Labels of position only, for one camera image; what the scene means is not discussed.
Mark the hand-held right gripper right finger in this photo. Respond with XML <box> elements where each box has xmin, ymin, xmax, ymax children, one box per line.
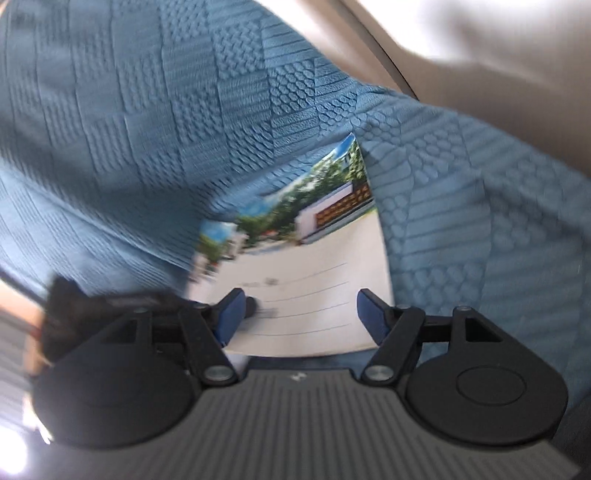
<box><xmin>356</xmin><ymin>288</ymin><xmax>525</xmax><ymax>386</ymax></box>

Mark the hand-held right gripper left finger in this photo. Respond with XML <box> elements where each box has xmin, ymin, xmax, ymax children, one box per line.
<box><xmin>69</xmin><ymin>288</ymin><xmax>246</xmax><ymax>386</ymax></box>

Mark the white notebook with photo cover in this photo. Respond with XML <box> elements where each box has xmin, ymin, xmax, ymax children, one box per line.
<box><xmin>210</xmin><ymin>133</ymin><xmax>395</xmax><ymax>358</ymax></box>
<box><xmin>186</xmin><ymin>219</ymin><xmax>252</xmax><ymax>301</ymax></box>

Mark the blue textured blanket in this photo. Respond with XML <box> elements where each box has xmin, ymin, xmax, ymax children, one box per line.
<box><xmin>0</xmin><ymin>0</ymin><xmax>591</xmax><ymax>416</ymax></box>

